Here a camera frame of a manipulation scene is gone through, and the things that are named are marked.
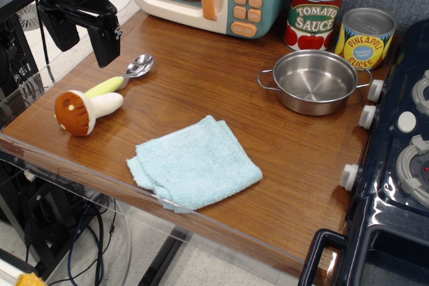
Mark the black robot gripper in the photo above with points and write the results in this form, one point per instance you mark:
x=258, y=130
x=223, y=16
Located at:
x=104, y=33

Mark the stainless steel pot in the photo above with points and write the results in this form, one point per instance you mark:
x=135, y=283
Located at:
x=314, y=82

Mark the plush brown mushroom toy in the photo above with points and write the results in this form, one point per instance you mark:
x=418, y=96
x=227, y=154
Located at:
x=77, y=113

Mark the clear acrylic table guard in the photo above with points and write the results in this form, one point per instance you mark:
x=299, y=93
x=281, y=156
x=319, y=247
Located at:
x=196, y=73

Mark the light blue folded cloth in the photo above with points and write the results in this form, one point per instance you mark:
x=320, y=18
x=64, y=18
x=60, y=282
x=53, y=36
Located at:
x=194, y=167

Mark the tomato sauce can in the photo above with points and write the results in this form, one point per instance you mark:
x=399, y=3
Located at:
x=310, y=24

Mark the black table leg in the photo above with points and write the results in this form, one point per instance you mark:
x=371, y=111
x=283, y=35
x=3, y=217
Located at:
x=158, y=267

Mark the yellow sponge corner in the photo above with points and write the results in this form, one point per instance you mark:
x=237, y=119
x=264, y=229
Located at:
x=29, y=279

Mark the pineapple slices can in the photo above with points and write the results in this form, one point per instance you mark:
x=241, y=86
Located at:
x=365, y=37

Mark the white stove knob middle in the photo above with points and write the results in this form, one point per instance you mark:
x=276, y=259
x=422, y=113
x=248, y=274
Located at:
x=367, y=116

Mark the white stove knob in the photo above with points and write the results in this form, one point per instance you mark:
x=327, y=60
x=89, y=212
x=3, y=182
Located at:
x=367, y=116
x=374, y=91
x=349, y=176

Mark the white stove knob top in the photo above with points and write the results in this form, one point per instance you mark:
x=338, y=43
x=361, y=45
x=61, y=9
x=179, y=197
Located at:
x=374, y=91

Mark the white stove knob bottom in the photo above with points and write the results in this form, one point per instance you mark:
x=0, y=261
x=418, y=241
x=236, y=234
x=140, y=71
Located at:
x=349, y=176

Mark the dark blue toy stove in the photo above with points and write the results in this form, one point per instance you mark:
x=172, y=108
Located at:
x=386, y=240

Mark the green handled metal spoon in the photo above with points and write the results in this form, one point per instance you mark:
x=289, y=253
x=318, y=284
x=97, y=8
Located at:
x=139, y=67

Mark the black desk frame left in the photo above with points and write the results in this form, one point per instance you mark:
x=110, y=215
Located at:
x=17, y=63

